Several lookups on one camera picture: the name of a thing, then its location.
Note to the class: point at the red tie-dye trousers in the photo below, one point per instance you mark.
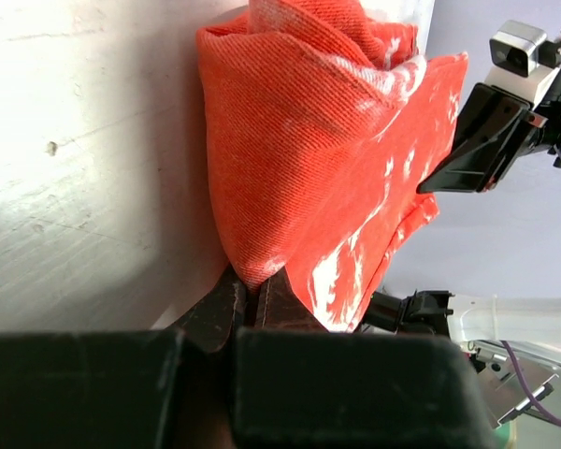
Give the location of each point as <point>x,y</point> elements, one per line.
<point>321,124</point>

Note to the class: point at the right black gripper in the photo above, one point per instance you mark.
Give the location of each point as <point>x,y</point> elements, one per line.
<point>493,129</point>

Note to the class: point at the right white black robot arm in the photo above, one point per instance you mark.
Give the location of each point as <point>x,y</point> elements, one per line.
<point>464,319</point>

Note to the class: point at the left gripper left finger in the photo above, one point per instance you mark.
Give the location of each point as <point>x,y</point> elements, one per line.
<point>158,388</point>

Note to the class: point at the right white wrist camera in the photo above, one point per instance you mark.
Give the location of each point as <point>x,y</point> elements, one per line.
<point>525,61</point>

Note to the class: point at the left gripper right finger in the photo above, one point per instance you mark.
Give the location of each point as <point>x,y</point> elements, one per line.
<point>309,388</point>

